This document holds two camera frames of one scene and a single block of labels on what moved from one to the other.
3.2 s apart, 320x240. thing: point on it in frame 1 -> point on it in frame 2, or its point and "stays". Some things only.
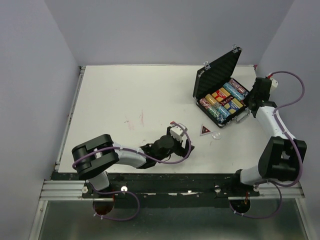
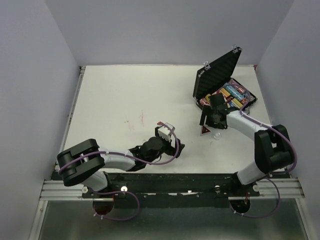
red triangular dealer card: [204, 130] stays
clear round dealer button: [216, 135] stays
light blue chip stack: [235, 92] stays
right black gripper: [251, 92] -> [207, 110]
